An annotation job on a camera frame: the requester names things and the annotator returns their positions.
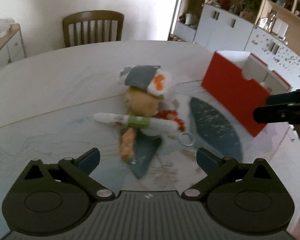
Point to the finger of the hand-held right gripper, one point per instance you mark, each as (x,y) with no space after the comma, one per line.
(282,97)
(272,113)

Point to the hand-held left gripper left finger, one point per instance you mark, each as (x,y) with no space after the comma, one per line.
(90,160)

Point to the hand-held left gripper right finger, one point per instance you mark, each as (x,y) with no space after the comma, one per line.
(205,161)

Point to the red cardboard box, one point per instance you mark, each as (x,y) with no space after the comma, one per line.
(230,87)

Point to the white marker with green label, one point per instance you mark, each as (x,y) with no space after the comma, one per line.
(137,121)

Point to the plush doll with grey hat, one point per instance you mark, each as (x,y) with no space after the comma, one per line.
(140,97)

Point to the orange spotted small toy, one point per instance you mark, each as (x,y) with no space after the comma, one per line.
(168,115)

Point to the wooden sideboard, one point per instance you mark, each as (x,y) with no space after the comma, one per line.
(10,47)

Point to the wooden slat-back chair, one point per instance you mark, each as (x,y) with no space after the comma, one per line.
(92,17)

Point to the white plastic bag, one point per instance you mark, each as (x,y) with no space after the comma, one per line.
(2,26)

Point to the grey wall cabinet unit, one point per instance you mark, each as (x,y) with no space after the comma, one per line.
(240,25)

